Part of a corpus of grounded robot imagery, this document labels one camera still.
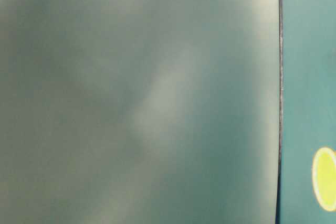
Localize yellow round disc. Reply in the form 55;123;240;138
311;147;335;212

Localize large blurred grey panel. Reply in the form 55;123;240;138
1;0;279;223

